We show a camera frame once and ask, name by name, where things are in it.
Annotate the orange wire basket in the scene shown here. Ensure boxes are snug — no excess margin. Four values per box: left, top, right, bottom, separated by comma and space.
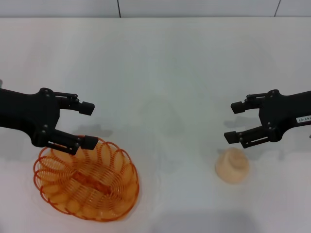
33, 136, 140, 222

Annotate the beige swirl bread bun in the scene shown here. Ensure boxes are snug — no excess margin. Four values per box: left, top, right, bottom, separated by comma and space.
214, 147, 250, 185

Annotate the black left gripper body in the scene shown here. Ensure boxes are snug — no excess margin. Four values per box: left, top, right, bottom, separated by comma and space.
0, 87, 62, 148

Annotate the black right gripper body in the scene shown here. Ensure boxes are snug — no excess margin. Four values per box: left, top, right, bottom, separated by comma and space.
259, 89, 311, 143

